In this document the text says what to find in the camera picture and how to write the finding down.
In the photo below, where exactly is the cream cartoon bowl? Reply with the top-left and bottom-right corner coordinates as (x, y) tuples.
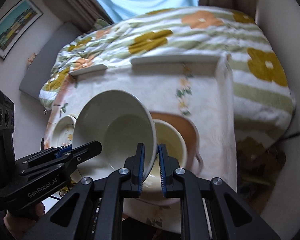
(141, 119), (187, 203)

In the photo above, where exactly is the white ribbed bowl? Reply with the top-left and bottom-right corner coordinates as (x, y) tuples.
(72, 90), (157, 180)

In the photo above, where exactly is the black floor lamp stand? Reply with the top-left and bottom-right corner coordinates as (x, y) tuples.
(277, 132), (300, 143)

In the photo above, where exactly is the small plush toy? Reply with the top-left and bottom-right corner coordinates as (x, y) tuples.
(26, 53), (37, 68)

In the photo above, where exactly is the green striped pillow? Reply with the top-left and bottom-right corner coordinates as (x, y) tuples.
(91, 18), (111, 31)

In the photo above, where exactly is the white duck-print plate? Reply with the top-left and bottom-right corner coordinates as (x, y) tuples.
(51, 115), (77, 148)

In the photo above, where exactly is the pink handled bowl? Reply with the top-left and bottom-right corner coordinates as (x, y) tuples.
(151, 112), (203, 176)

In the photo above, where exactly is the grey headboard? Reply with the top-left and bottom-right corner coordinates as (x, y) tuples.
(19, 22), (83, 100)

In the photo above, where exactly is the left brown curtain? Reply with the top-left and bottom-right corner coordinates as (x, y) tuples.
(45, 0), (113, 32)

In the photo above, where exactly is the framed house picture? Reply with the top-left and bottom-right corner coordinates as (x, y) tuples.
(0, 0), (43, 60)

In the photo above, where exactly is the floral striped duvet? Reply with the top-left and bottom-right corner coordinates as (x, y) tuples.
(39, 7), (294, 144)

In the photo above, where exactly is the person's left hand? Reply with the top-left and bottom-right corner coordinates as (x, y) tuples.
(3, 202), (45, 239)

